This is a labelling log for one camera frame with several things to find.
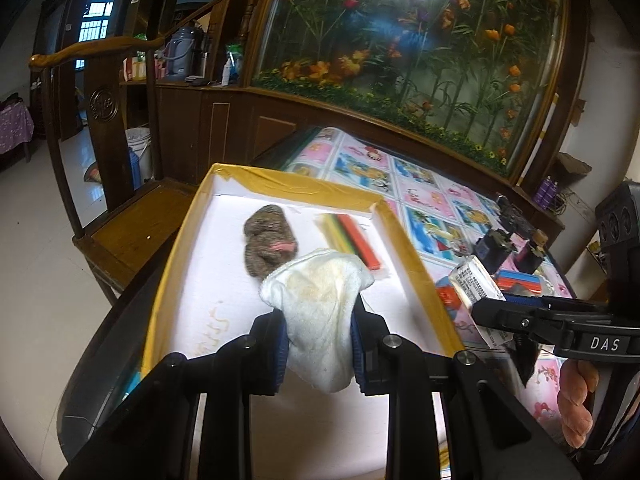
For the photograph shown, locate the person's right hand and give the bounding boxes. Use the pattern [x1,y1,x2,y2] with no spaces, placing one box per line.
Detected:
[557,360,601,448]

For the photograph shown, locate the printed tablecloth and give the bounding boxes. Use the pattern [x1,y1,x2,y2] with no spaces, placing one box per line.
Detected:
[282,127,576,461]

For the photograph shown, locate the plastic-wrapped tissue pack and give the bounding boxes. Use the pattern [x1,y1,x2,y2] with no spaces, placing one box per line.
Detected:
[447,255,506,308]

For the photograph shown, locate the yellow cardboard box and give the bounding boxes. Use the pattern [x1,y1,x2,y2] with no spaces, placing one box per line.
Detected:
[135,162,467,480]

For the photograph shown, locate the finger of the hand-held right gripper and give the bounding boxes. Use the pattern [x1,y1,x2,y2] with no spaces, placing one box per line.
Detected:
[502,295,613,312]
[471,299,576,358]

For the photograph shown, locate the wooden chair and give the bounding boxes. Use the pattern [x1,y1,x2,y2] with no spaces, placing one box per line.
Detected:
[27,35,201,306]

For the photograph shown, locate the brown knitted scrubber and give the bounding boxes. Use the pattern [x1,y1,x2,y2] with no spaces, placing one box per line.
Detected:
[243,205,299,278]

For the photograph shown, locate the small black device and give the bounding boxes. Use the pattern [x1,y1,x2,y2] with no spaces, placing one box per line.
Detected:
[495,192,531,236]

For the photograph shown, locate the wooden cabinet with flower panel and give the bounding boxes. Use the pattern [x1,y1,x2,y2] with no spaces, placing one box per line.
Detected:
[115,0,596,231]

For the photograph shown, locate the coloured clay sticks pack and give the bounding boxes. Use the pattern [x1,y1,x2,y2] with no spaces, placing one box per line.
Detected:
[315,212,386,271]

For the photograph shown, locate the brown wall shelf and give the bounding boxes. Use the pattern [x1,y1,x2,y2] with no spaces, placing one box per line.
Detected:
[557,152,593,176]

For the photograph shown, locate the white bucket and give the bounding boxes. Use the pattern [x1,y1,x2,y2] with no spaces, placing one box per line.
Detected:
[125,127,153,183]

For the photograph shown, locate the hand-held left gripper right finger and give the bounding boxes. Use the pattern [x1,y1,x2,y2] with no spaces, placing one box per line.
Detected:
[350,307,583,480]

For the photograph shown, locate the purple cloth covered table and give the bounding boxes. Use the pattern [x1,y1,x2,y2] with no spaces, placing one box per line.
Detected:
[0,92,36,163]

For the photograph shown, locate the red white box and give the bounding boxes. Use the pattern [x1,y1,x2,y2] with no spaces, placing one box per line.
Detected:
[122,57,148,82]

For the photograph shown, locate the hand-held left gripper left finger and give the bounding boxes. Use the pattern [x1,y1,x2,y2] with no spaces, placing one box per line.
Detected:
[57,312,291,480]

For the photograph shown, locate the red blue sponge pack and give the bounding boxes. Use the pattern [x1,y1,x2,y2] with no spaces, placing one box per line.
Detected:
[495,269,548,295]

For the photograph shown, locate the barred window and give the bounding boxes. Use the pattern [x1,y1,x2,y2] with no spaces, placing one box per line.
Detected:
[77,2,109,43]

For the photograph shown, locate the white cloth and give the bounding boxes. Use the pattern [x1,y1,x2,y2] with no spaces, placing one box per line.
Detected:
[260,247,376,393]

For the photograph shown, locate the black motor with wooden cap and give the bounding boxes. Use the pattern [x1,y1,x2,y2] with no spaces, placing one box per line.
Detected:
[515,230,551,273]

